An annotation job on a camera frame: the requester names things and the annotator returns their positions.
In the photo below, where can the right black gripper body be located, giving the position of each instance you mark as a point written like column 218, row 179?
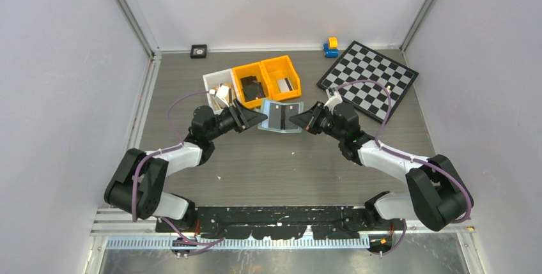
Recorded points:
column 325, row 123

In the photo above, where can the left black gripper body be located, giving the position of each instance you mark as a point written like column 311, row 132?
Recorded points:
column 226, row 122

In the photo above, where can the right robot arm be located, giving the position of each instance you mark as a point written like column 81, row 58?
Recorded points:
column 436, row 195

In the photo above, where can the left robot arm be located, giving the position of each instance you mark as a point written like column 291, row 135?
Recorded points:
column 137, row 185

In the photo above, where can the dark grey VIP card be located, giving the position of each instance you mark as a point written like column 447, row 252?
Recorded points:
column 276, row 117

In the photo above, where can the brown cards in white bin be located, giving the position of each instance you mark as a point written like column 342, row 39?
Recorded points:
column 233, row 93

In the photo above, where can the white card with stripe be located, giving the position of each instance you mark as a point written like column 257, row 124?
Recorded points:
column 284, row 85

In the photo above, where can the black wallet in bin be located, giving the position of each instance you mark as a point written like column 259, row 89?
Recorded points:
column 252, row 88

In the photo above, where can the white storage bin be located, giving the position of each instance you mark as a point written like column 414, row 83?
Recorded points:
column 213, row 81

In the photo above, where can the middle orange storage bin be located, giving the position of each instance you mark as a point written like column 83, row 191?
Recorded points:
column 252, row 69

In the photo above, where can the orange storage bin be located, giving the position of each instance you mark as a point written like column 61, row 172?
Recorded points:
column 279, row 68
column 252, row 69

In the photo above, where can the right orange storage bin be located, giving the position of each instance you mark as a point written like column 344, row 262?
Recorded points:
column 279, row 68

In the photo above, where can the black white chessboard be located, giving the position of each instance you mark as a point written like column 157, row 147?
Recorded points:
column 359, row 62

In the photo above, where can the small black square box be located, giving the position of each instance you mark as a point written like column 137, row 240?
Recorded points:
column 198, row 51

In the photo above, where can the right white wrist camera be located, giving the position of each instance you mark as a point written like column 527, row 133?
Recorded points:
column 334, row 98

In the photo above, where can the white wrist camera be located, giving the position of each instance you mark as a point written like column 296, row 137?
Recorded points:
column 334, row 98
column 221, row 96

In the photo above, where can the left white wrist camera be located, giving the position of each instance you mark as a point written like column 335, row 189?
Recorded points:
column 221, row 96

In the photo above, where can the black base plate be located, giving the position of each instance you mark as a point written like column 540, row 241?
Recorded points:
column 278, row 222

